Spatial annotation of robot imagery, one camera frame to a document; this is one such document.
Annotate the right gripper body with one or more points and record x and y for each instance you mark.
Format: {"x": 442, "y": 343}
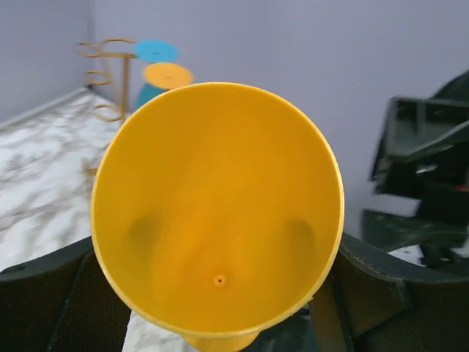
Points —
{"x": 438, "y": 229}

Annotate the yellow wine glass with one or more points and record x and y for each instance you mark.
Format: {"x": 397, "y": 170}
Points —
{"x": 217, "y": 212}
{"x": 167, "y": 75}

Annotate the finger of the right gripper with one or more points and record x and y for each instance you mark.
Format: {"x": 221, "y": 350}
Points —
{"x": 424, "y": 142}

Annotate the gold wire glass rack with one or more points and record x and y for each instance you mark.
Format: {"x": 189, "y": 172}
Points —
{"x": 118, "y": 110}

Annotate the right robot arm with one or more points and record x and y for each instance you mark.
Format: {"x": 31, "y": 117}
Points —
{"x": 423, "y": 155}

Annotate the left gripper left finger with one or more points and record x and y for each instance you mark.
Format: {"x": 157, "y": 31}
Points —
{"x": 61, "y": 302}

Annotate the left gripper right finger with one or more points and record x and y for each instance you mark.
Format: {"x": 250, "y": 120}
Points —
{"x": 373, "y": 301}

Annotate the blue plastic wine glass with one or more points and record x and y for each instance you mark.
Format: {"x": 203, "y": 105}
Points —
{"x": 153, "y": 51}

